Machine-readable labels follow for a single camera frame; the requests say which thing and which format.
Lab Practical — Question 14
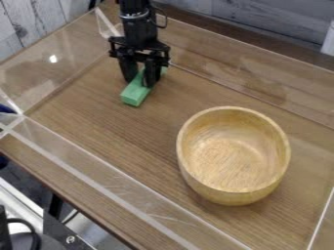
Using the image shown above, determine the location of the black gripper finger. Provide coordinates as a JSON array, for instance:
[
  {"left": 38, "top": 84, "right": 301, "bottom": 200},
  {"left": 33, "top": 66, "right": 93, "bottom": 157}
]
[
  {"left": 119, "top": 57, "right": 140, "bottom": 82},
  {"left": 144, "top": 59, "right": 162, "bottom": 88}
]

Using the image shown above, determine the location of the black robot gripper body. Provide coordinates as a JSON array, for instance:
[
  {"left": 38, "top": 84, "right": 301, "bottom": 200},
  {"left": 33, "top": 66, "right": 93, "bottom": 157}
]
[{"left": 109, "top": 11, "right": 172, "bottom": 67}]

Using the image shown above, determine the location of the green rectangular block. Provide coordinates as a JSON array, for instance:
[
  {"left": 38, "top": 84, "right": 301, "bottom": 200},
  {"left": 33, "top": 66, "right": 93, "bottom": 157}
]
[{"left": 119, "top": 65, "right": 170, "bottom": 107}]

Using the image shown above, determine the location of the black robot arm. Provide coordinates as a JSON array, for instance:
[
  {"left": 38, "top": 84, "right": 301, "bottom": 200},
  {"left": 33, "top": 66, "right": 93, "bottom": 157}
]
[{"left": 109, "top": 0, "right": 172, "bottom": 88}]

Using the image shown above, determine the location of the brown wooden bowl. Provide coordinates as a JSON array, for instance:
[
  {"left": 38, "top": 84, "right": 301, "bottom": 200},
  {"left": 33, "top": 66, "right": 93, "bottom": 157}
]
[{"left": 177, "top": 106, "right": 292, "bottom": 206}]

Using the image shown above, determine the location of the blue object at left edge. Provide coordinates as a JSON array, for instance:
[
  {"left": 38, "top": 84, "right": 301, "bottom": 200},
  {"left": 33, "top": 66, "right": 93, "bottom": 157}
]
[{"left": 0, "top": 103, "right": 18, "bottom": 170}]

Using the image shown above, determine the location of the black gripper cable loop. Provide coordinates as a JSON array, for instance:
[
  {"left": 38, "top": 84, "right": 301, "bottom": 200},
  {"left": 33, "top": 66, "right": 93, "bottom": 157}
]
[{"left": 153, "top": 7, "right": 170, "bottom": 29}]

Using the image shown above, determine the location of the clear acrylic tray wall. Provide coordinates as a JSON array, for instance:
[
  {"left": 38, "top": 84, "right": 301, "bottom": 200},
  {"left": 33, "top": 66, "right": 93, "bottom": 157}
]
[{"left": 0, "top": 15, "right": 334, "bottom": 250}]

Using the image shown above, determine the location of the black metal bracket with screw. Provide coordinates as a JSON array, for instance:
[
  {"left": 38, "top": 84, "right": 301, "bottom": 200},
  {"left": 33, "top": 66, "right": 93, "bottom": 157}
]
[{"left": 41, "top": 213, "right": 97, "bottom": 250}]

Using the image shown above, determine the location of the black cable at bottom left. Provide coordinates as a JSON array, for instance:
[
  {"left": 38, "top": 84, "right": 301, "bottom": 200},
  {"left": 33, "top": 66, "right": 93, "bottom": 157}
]
[{"left": 6, "top": 218, "right": 43, "bottom": 250}]

